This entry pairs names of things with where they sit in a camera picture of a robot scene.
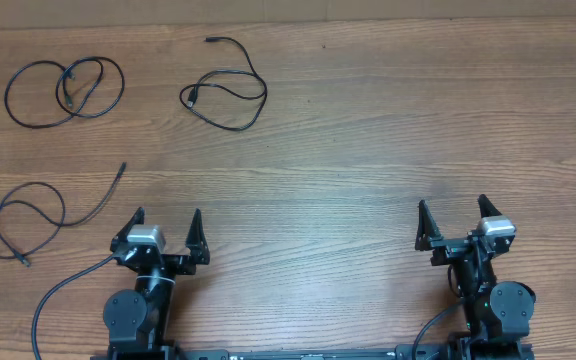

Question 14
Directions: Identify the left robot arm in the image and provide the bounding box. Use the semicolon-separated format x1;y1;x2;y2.
103;208;210;359

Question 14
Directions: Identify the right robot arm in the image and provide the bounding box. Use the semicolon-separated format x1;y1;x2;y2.
410;194;537;359

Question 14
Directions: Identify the cardboard backboard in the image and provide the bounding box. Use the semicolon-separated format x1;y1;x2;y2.
0;0;576;29

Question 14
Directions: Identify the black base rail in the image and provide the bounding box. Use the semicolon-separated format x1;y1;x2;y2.
90;344;535;360

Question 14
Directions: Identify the black cable bundle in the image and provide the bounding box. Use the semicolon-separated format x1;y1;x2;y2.
0;161;128;268

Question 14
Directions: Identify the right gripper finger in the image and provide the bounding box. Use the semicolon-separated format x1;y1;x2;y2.
415;200;442;251
477;194;502;218

